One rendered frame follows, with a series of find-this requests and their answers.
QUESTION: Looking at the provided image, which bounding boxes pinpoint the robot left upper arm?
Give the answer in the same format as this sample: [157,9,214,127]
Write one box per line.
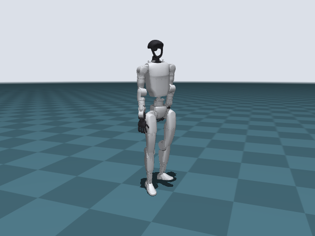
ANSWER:
[168,63,176,92]

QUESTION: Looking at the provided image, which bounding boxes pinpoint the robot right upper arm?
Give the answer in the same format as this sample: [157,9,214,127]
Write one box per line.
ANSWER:
[136,65,148,96]

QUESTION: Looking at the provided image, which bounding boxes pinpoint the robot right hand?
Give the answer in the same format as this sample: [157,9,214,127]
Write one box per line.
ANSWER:
[138,112,149,134]

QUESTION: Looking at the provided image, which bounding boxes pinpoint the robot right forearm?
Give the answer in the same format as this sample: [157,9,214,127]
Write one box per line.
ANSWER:
[137,89,146,118]

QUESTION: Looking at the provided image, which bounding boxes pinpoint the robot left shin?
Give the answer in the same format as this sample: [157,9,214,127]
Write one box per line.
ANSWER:
[158,146,170,175]

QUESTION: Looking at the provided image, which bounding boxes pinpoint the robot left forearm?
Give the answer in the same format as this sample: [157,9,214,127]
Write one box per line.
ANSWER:
[165,92,174,107]

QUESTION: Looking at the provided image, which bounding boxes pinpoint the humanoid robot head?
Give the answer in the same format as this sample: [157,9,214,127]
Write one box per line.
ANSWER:
[148,40,163,63]

